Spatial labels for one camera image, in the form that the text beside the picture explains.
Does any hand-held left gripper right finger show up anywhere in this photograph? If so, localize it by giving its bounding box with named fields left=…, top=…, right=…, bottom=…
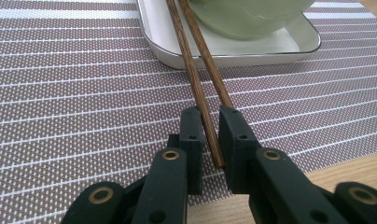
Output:
left=217, top=105, right=263, bottom=195

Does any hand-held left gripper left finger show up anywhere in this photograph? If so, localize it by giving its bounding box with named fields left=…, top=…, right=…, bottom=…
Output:
left=167, top=105, right=207, bottom=196

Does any brown wooden chopstick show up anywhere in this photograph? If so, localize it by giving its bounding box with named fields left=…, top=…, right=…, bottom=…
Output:
left=165, top=0, right=227, bottom=170
left=176, top=0, right=235, bottom=109

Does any white square plate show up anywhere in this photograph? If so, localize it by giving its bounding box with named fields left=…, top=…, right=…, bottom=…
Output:
left=135, top=0, right=322, bottom=70

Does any grey striped placemat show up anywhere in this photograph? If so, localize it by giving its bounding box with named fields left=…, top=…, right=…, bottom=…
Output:
left=0, top=0, right=377, bottom=224

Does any light green bowl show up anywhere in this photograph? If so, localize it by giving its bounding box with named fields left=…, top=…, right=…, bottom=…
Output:
left=188, top=0, right=317, bottom=40

